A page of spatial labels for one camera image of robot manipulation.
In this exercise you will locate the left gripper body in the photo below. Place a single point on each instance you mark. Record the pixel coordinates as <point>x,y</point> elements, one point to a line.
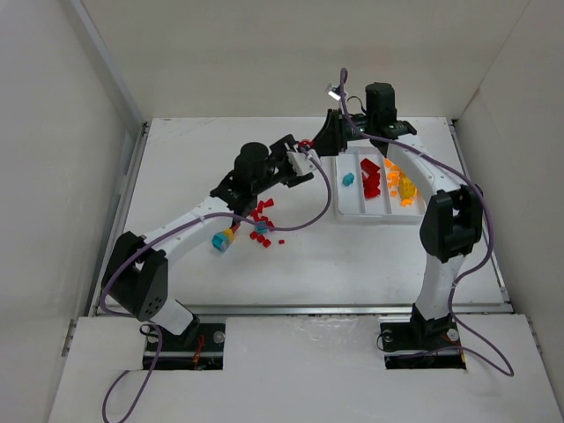
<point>288,148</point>

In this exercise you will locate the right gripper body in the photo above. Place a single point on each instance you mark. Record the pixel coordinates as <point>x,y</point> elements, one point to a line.
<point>333,130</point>

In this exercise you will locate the red flower lego block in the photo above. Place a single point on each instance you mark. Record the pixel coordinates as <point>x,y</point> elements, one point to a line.
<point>305,143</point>

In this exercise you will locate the teal lego brick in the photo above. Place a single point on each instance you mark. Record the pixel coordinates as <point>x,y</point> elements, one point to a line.
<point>348,179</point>

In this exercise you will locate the red sloped lego block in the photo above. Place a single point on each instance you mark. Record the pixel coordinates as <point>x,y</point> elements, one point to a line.
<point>369,167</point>

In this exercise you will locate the small teal lego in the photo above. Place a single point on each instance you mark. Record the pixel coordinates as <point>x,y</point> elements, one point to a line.
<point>261,228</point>

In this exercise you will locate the yellow butterfly lego block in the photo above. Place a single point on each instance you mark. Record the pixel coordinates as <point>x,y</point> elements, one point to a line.
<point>406,188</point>

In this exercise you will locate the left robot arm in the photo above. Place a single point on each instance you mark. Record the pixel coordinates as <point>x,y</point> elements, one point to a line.
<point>136,276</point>

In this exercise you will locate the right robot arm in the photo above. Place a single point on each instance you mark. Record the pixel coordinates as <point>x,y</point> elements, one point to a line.
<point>451,224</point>

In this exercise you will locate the white divided tray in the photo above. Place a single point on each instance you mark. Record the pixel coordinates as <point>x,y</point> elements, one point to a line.
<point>368,199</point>

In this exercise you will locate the orange lego in tray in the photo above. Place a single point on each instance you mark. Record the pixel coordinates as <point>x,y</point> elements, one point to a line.
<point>392,180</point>

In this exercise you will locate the red lego brick pair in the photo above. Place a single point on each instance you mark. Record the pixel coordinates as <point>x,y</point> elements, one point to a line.
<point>263,240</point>

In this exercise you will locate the teal yellow lego stack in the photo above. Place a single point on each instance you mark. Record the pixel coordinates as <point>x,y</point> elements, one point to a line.
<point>221,241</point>

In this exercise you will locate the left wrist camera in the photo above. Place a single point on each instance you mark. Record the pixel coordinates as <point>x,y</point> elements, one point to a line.
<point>303,163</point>

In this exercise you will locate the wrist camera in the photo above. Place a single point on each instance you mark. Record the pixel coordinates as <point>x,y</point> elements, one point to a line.
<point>303,163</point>
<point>334,91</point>

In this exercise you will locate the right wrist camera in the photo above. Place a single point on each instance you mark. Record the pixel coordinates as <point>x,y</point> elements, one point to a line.
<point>334,91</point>

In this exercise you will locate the aluminium rail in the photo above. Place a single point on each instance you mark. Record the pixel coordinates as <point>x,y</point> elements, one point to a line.
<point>248,310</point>

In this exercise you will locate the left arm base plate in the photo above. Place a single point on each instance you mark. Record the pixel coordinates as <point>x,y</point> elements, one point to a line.
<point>205,353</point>

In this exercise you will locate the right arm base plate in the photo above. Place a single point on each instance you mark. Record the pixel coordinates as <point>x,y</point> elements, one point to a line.
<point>406,347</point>

